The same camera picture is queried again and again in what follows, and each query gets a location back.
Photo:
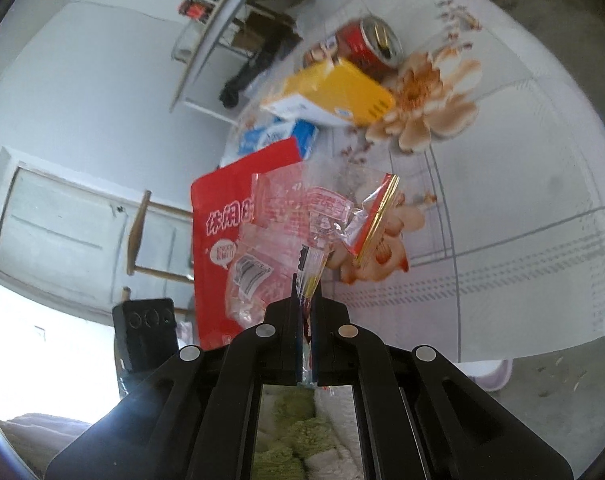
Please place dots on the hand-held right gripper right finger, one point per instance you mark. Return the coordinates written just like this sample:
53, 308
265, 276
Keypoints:
332, 350

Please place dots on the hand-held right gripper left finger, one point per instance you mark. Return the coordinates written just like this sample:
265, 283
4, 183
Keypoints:
282, 350

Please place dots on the clear wrapper red gold edge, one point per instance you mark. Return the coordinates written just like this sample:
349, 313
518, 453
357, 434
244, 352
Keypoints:
377, 205

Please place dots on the blue and white box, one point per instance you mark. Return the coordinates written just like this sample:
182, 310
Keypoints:
277, 135

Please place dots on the green fluffy cloth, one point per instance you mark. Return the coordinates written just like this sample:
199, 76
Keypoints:
287, 425

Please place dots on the wooden chair black seat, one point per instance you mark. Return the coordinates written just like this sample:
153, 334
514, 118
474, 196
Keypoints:
137, 230

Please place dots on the white door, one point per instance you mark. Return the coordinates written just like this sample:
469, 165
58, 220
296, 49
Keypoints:
57, 230

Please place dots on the red snack bag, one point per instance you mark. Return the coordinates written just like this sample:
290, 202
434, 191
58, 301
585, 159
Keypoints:
217, 220

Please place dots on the clear red printed wrapper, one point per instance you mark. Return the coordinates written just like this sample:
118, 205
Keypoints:
287, 205

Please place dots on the pink slipper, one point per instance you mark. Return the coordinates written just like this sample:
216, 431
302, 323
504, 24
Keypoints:
492, 375

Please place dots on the floral tablecloth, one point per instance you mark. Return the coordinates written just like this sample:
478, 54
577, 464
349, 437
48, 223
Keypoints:
507, 185

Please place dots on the yellow and white box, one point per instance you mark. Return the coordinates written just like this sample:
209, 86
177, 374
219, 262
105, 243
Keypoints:
342, 90

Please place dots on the black bag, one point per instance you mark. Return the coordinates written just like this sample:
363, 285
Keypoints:
237, 85

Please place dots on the red drink can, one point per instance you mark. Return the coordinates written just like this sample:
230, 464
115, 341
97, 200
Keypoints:
362, 45

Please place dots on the long white side table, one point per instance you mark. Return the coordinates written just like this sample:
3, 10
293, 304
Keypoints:
217, 25

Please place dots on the small cardboard box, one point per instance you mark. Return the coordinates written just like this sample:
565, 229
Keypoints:
250, 32

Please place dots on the red sauce jar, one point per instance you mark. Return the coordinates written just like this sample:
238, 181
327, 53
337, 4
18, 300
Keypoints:
195, 8

